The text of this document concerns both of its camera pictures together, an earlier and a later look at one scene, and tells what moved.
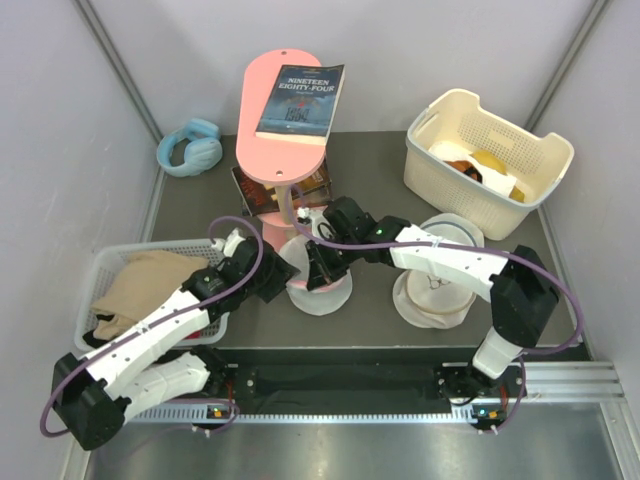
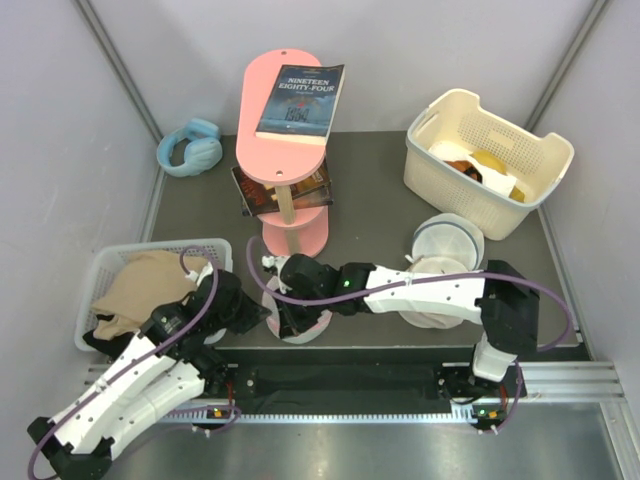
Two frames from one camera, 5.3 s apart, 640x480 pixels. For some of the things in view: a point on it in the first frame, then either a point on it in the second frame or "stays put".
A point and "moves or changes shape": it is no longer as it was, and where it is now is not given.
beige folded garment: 144,280 stays put
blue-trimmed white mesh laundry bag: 454,227 stays put
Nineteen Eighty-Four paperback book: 303,104 stays put
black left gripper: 281,273 to 252,314
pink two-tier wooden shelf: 274,160 stays put
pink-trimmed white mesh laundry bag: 307,301 moves or changes shape
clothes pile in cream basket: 484,167 stays put
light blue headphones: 202,153 stays put
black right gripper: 320,270 to 288,327
